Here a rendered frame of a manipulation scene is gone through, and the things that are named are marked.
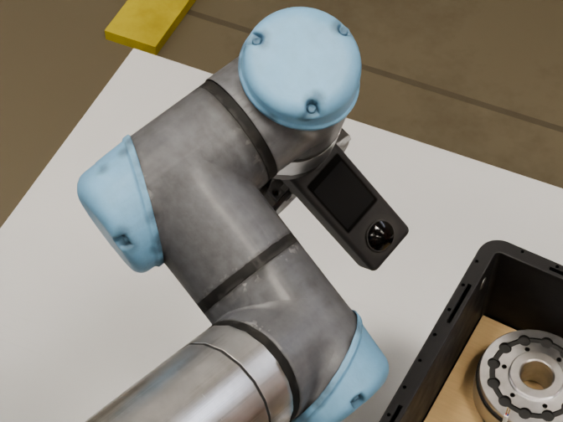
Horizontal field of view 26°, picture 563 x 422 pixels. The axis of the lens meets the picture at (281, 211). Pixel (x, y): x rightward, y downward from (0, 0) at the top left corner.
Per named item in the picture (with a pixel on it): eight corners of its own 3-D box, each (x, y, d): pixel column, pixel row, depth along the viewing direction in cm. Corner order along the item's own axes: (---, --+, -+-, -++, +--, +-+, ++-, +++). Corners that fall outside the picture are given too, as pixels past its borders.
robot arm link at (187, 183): (175, 318, 72) (320, 208, 74) (60, 168, 72) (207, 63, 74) (172, 327, 80) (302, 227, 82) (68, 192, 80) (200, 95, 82)
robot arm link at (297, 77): (204, 50, 73) (314, -29, 75) (202, 105, 84) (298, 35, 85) (286, 151, 72) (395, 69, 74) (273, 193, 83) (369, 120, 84)
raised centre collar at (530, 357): (497, 383, 108) (498, 379, 107) (525, 344, 110) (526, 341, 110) (546, 412, 106) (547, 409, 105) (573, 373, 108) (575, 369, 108)
